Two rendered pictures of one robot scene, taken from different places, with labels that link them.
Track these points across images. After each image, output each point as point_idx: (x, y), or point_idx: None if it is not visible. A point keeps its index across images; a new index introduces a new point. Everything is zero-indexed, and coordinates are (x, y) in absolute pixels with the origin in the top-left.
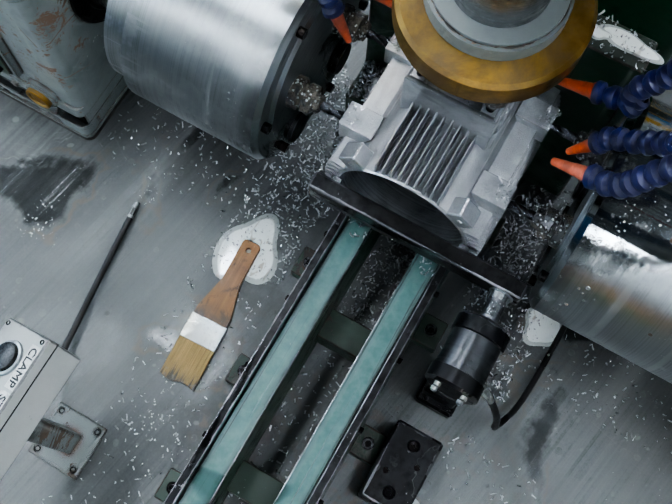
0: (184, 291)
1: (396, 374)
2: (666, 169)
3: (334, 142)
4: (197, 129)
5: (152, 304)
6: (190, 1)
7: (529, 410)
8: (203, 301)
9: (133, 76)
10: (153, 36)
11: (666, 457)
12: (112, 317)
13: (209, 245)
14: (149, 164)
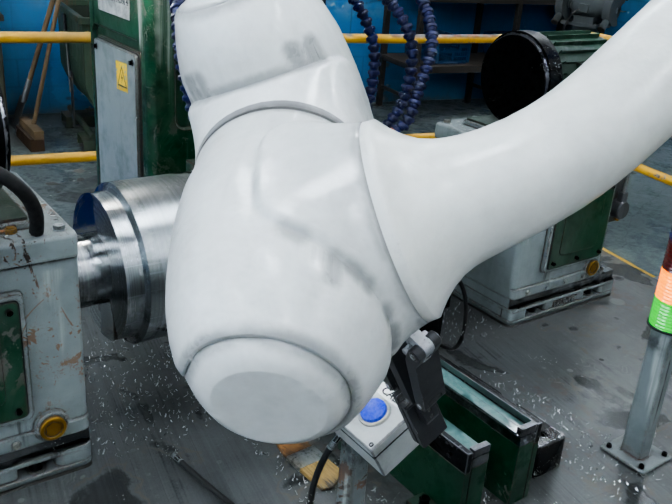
0: (265, 459)
1: None
2: (421, 82)
3: None
4: (143, 412)
5: (262, 478)
6: (168, 200)
7: (450, 358)
8: (283, 448)
9: (160, 278)
10: (164, 231)
11: (501, 329)
12: (255, 502)
13: (240, 436)
14: (146, 442)
